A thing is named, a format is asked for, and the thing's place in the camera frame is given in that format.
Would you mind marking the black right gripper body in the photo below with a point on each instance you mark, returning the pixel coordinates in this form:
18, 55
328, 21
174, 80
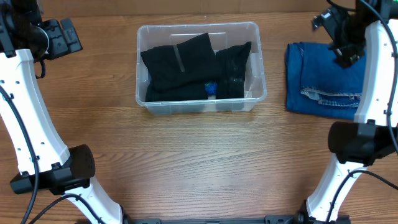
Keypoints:
351, 33

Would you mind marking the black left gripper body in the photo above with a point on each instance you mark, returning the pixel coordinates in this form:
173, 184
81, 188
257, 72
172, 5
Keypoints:
58, 38

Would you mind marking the blue denim jeans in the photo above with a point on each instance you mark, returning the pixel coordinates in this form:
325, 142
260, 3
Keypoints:
318, 86

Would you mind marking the black garment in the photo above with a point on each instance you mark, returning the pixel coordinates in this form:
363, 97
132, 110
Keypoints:
233, 62

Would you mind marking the dark navy knit garment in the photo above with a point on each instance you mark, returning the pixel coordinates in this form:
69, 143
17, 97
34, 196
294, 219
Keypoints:
173, 66

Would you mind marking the small black cloth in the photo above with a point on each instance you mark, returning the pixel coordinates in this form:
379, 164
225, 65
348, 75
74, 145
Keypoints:
193, 91

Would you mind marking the blue green sequin garment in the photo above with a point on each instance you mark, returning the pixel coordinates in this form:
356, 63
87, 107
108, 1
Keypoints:
211, 88

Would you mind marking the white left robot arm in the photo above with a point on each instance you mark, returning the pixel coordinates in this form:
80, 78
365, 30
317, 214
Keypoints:
44, 160

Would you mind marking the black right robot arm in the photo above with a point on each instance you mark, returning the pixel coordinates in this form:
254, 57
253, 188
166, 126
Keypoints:
369, 30

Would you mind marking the clear plastic storage bin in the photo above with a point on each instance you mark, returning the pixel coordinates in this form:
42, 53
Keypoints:
222, 36

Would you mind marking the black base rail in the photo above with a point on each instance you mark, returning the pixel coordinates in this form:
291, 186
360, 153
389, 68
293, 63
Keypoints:
269, 219

